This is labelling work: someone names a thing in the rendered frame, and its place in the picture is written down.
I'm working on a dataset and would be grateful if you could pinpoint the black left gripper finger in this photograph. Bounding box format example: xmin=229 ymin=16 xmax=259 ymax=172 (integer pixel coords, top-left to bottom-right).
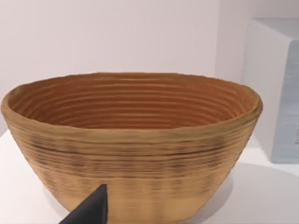
xmin=58 ymin=183 xmax=109 ymax=224

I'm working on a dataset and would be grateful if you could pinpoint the brown woven basket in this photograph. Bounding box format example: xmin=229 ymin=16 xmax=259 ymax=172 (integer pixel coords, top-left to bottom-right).
xmin=0 ymin=72 xmax=263 ymax=224

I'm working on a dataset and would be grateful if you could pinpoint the pale blue-grey box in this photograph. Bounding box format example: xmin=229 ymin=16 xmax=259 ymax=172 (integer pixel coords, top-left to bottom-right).
xmin=270 ymin=40 xmax=299 ymax=164

